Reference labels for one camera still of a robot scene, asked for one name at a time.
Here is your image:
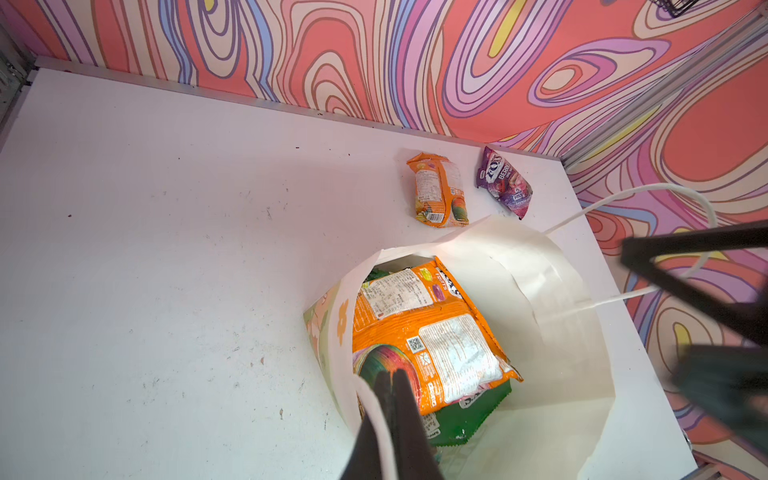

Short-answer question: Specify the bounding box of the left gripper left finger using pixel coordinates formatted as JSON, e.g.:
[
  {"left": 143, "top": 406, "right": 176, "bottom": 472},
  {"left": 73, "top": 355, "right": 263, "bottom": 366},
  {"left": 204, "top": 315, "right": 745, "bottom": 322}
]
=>
[{"left": 341, "top": 372, "right": 396, "bottom": 479}]

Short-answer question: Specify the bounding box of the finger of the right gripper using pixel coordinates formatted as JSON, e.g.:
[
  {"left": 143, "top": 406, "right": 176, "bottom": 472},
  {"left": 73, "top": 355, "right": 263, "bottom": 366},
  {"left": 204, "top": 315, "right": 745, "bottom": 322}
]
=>
[
  {"left": 620, "top": 220, "right": 767, "bottom": 345},
  {"left": 671, "top": 345, "right": 767, "bottom": 454}
]

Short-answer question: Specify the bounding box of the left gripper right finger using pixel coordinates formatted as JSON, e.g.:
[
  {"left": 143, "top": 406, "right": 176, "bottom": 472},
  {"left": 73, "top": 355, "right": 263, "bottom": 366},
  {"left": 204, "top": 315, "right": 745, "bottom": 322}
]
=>
[{"left": 392, "top": 370, "right": 443, "bottom": 480}]

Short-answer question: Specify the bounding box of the green Fox's spring tea bag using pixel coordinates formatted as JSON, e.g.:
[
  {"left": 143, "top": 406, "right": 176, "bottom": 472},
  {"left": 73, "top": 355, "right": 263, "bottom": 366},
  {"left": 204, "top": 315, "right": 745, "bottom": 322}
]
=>
[{"left": 422, "top": 381, "right": 512, "bottom": 447}]

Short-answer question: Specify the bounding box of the orange Fox's bag large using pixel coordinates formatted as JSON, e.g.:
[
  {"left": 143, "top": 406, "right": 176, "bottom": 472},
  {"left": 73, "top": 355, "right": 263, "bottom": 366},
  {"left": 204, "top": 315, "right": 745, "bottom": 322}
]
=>
[{"left": 353, "top": 258, "right": 523, "bottom": 415}]

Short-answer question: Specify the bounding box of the white paper bag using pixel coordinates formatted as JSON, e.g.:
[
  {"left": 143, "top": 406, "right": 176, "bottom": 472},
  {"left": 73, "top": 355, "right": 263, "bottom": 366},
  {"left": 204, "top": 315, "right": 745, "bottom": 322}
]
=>
[{"left": 302, "top": 182, "right": 720, "bottom": 480}]

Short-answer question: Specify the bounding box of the orange Fox's bag small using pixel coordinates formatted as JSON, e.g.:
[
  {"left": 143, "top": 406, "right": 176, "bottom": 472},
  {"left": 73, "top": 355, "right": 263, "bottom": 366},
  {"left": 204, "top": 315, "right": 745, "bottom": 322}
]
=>
[{"left": 406, "top": 153, "right": 470, "bottom": 228}]

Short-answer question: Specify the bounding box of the purple Fox's berries bag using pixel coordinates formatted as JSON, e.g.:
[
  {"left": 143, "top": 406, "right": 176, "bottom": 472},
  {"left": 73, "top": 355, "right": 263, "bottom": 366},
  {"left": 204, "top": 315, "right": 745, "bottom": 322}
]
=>
[{"left": 475, "top": 146, "right": 533, "bottom": 220}]

